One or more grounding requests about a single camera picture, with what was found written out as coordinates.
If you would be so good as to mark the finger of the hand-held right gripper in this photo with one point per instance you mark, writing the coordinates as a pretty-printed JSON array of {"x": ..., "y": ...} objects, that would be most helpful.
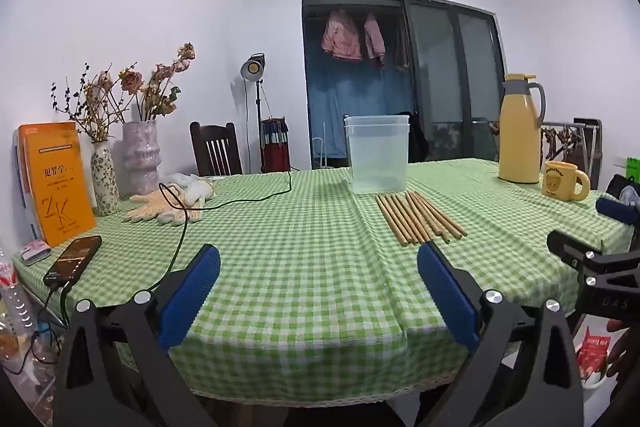
[
  {"x": 615, "y": 209},
  {"x": 567, "y": 244}
]

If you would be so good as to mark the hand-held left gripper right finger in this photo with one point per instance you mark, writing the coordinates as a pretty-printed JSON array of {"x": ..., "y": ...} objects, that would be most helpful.
[{"x": 450, "y": 302}]

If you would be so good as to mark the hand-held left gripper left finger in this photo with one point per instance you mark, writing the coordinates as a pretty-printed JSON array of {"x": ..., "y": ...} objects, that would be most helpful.
[{"x": 192, "y": 297}]

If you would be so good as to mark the group of wooden chopsticks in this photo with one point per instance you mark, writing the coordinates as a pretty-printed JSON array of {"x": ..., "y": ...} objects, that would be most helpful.
[{"x": 415, "y": 219}]

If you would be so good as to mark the clear plastic container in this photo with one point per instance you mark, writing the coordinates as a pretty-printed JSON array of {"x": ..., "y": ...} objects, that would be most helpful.
[{"x": 375, "y": 157}]

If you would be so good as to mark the person's right hand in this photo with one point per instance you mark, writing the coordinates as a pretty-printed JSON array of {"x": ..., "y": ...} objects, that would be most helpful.
[{"x": 625, "y": 347}]

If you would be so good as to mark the black bag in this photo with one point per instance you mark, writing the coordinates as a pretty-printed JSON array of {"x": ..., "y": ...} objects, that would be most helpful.
[{"x": 617, "y": 184}]

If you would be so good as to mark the green box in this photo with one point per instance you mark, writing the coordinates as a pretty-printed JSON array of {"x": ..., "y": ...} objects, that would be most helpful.
[{"x": 632, "y": 168}]

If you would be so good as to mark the red and white packet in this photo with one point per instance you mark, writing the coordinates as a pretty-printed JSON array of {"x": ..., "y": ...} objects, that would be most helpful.
[{"x": 592, "y": 349}]

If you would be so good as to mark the yellow mug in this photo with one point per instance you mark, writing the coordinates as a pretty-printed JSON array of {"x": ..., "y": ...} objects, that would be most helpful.
[{"x": 557, "y": 179}]

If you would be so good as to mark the metal drying rack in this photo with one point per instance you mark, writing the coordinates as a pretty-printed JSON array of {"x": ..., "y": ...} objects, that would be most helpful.
[{"x": 592, "y": 142}]

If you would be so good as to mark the hanging dried brown strips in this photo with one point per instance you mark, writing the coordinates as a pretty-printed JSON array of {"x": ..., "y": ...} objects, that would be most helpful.
[{"x": 555, "y": 139}]

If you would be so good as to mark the cream knit glove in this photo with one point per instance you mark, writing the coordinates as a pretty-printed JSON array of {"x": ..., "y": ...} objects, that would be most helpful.
[{"x": 155, "y": 207}]

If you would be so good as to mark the white knit glove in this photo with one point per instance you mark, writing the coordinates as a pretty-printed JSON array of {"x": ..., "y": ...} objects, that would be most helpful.
[{"x": 197, "y": 189}]

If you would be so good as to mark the green checked tablecloth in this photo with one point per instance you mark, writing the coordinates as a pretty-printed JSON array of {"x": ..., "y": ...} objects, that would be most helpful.
[{"x": 300, "y": 257}]

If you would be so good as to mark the yellow thermos jug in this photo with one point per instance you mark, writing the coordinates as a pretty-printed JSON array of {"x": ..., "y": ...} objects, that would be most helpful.
[{"x": 520, "y": 132}]

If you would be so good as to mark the black smartphone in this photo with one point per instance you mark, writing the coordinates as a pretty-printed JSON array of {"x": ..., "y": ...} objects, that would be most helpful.
[{"x": 75, "y": 259}]

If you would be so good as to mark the slim floral ceramic vase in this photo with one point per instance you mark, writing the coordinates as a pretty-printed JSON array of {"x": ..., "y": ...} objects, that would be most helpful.
[{"x": 105, "y": 182}]

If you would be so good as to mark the dark wooden chair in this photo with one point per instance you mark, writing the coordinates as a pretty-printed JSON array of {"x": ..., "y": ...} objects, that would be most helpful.
[{"x": 215, "y": 152}]

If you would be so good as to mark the pink textured vase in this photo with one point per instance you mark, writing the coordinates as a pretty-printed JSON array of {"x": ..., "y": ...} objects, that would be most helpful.
[{"x": 141, "y": 157}]

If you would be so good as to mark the black jacket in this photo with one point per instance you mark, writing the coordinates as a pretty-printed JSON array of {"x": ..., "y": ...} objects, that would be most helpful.
[{"x": 417, "y": 142}]

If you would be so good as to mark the small pink case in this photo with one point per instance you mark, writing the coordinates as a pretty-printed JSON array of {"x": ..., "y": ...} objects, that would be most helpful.
[{"x": 35, "y": 253}]

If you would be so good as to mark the red storage stand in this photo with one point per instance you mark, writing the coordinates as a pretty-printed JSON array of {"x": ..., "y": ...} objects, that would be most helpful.
[{"x": 274, "y": 154}]

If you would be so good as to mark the clear plastic bottle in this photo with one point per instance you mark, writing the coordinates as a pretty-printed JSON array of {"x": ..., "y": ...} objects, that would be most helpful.
[{"x": 17, "y": 307}]

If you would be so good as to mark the orange book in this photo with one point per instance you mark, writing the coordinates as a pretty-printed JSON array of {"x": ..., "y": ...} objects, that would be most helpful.
[{"x": 55, "y": 187}]

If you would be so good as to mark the dried thin flower branches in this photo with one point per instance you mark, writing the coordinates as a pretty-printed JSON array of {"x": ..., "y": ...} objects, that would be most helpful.
[{"x": 95, "y": 107}]

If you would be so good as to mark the sliding glass door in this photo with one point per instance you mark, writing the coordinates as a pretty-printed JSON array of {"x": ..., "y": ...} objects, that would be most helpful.
[{"x": 435, "y": 77}]

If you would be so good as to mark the blue curtain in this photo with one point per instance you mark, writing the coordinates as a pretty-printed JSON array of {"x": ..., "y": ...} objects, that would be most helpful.
[{"x": 330, "y": 117}]

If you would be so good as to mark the dried pink flower bouquet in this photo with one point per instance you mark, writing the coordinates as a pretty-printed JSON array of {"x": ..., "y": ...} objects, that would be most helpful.
[{"x": 132, "y": 82}]

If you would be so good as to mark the studio light on stand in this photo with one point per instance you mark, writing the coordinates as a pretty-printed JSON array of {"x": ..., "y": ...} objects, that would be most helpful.
[{"x": 252, "y": 68}]

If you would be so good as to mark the small pink jacket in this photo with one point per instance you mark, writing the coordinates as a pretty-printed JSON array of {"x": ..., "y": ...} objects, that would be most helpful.
[{"x": 374, "y": 39}]

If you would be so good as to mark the large pink jacket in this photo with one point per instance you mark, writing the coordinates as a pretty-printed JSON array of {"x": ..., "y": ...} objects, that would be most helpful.
[{"x": 342, "y": 37}]

